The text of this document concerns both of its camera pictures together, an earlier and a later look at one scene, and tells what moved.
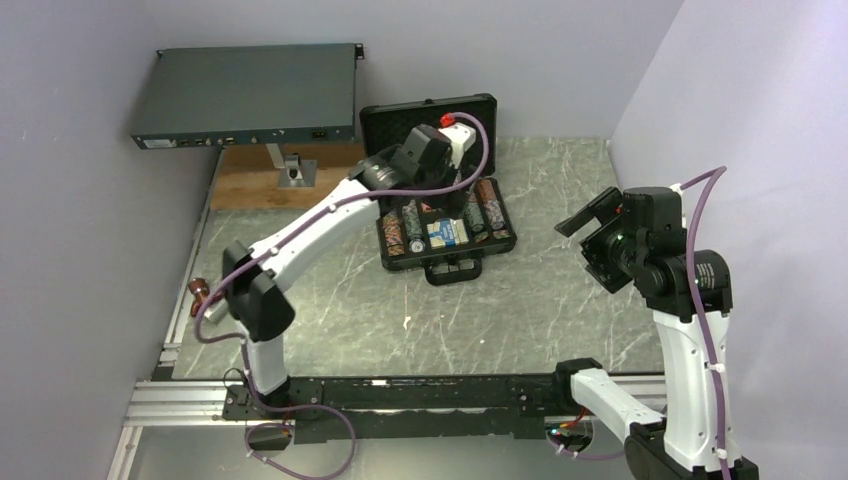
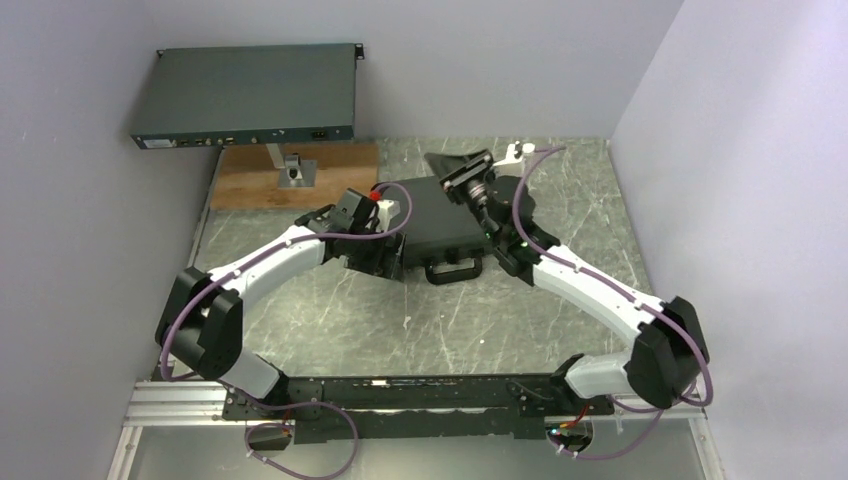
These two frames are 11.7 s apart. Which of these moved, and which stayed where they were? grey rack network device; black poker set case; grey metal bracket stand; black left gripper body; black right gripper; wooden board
Moved: black right gripper; black poker set case; black left gripper body
Stayed: grey rack network device; wooden board; grey metal bracket stand
